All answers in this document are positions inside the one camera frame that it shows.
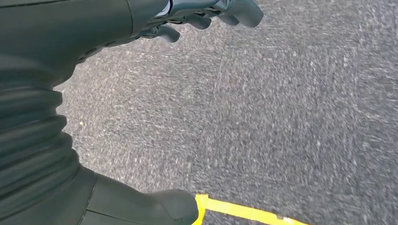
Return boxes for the yellow floor tape square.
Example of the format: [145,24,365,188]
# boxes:
[192,194,312,225]

